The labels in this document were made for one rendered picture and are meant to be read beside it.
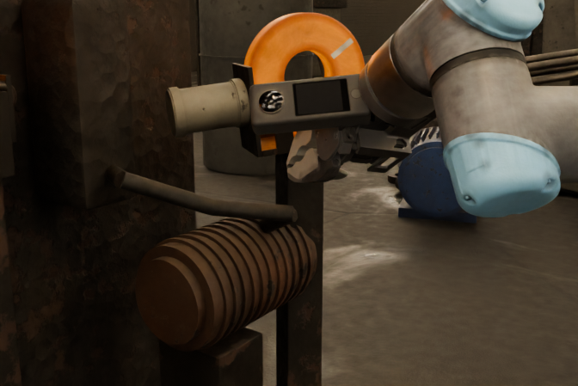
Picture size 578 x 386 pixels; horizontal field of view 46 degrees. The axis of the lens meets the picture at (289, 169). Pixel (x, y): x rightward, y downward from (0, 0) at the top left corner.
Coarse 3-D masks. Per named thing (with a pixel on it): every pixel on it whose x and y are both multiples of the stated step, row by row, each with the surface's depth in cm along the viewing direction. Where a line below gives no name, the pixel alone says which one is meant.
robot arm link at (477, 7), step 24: (432, 0) 53; (456, 0) 50; (480, 0) 49; (504, 0) 49; (528, 0) 50; (408, 24) 56; (432, 24) 53; (456, 24) 51; (480, 24) 50; (504, 24) 49; (528, 24) 50; (408, 48) 56; (432, 48) 52; (456, 48) 51; (480, 48) 50; (408, 72) 56; (432, 72) 52
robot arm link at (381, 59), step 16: (384, 48) 59; (368, 64) 61; (384, 64) 58; (384, 80) 59; (400, 80) 57; (384, 96) 60; (400, 96) 58; (416, 96) 58; (400, 112) 60; (416, 112) 60
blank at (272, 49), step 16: (288, 16) 80; (304, 16) 81; (320, 16) 81; (272, 32) 80; (288, 32) 81; (304, 32) 81; (320, 32) 82; (336, 32) 83; (256, 48) 80; (272, 48) 80; (288, 48) 81; (304, 48) 82; (320, 48) 82; (336, 48) 83; (352, 48) 84; (256, 64) 80; (272, 64) 81; (336, 64) 83; (352, 64) 84; (256, 80) 81; (272, 80) 81
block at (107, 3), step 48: (48, 0) 73; (96, 0) 73; (48, 48) 74; (96, 48) 74; (48, 96) 76; (96, 96) 74; (48, 144) 77; (96, 144) 75; (48, 192) 79; (96, 192) 76
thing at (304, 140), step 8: (296, 136) 76; (304, 136) 74; (312, 136) 73; (296, 144) 76; (304, 144) 74; (312, 144) 74; (296, 152) 76; (304, 152) 76; (288, 160) 78; (296, 160) 77
